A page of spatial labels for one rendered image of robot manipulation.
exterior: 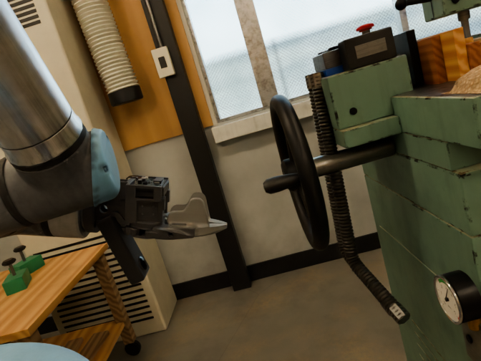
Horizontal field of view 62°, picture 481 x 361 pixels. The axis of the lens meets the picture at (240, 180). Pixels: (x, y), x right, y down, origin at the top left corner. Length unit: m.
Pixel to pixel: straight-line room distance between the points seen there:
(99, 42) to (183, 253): 1.12
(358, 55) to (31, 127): 0.49
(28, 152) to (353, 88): 0.49
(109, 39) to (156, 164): 0.63
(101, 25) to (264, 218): 1.19
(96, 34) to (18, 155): 1.52
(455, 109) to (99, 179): 0.43
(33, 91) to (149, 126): 1.65
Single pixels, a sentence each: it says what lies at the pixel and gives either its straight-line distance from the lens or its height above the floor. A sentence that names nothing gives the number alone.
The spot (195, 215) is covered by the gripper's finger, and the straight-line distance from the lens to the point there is 0.61.
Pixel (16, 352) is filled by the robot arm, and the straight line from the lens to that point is 0.23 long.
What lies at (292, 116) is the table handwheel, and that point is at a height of 0.92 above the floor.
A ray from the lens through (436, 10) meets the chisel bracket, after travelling 0.80.
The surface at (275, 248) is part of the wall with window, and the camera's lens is 2.19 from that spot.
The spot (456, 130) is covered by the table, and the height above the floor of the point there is 0.86.
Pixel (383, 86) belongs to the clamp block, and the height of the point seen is 0.92.
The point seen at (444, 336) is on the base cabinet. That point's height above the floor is 0.46.
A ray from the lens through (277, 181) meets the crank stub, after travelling 0.61.
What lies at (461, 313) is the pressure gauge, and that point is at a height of 0.66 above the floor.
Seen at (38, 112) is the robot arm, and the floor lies 1.01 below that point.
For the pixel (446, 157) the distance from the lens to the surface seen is 0.60.
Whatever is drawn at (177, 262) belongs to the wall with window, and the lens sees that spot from 2.25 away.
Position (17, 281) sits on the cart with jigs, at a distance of 1.68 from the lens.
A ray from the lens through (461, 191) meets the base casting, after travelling 0.60.
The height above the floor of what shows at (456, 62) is 0.93.
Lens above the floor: 0.98
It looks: 12 degrees down
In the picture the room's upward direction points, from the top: 17 degrees counter-clockwise
